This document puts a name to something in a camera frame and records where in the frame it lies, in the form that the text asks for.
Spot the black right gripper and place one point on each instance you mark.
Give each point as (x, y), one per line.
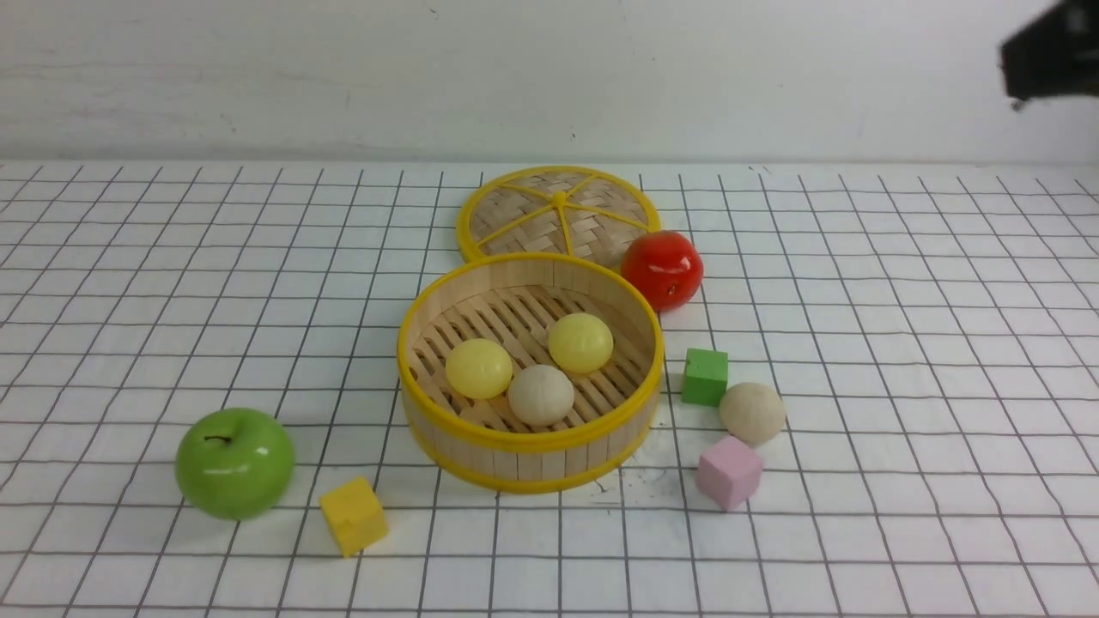
(1054, 56)

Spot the yellow bun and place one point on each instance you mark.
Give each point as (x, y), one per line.
(479, 369)
(580, 343)

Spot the beige bun front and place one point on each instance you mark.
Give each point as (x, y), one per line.
(541, 395)

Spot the beige bun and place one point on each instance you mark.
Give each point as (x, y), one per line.
(753, 413)
(541, 395)

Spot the woven bamboo steamer lid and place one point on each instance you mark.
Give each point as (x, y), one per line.
(568, 210)

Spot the bamboo steamer tray yellow rim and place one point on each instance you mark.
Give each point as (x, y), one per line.
(513, 300)

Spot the red tomato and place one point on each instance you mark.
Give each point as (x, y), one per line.
(665, 268)

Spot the beige bun right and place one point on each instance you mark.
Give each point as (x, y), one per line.
(753, 413)

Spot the green cube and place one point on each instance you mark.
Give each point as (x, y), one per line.
(705, 376)

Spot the pink cube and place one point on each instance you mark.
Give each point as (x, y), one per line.
(729, 473)

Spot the yellow cube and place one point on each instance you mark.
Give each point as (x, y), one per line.
(354, 516)

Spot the green apple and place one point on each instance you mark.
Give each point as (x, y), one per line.
(235, 463)

